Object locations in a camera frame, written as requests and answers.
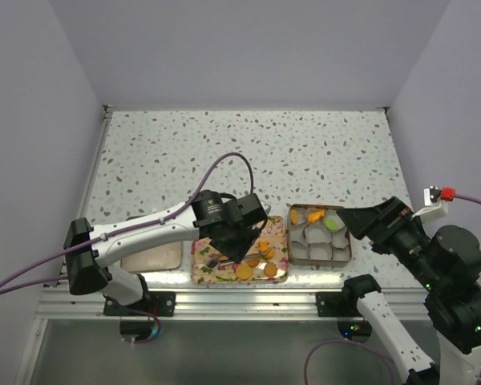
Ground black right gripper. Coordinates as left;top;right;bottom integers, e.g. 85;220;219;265
338;192;443;289

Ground metal tongs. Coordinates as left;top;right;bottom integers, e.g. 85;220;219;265
205;249;271;269

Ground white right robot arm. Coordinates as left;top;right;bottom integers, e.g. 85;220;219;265
338;197;481;384

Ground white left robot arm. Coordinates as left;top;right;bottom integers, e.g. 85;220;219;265
64;190;271;315

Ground green round cookie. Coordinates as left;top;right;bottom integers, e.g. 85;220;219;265
324;217;339;233

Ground plain round orange cookie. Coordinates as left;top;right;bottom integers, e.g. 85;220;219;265
264;262;278;278

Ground floral yellow tray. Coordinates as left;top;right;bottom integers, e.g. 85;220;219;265
191;217;289;285

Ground cookie tin with paper cups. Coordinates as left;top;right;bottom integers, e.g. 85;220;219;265
287;204;353;268

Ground gold tin lid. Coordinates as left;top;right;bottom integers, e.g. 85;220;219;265
120;215;184;273

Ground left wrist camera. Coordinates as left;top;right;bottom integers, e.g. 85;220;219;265
259;201;271;216

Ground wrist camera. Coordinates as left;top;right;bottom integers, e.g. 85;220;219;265
259;201;271;216
415;186;456;222

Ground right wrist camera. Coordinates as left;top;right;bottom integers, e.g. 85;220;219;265
415;186;456;222

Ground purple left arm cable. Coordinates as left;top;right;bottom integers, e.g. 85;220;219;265
0;152;256;298

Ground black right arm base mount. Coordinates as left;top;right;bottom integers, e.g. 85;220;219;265
315;274;381;342

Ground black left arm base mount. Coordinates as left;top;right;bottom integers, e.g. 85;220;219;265
103;274;176;345

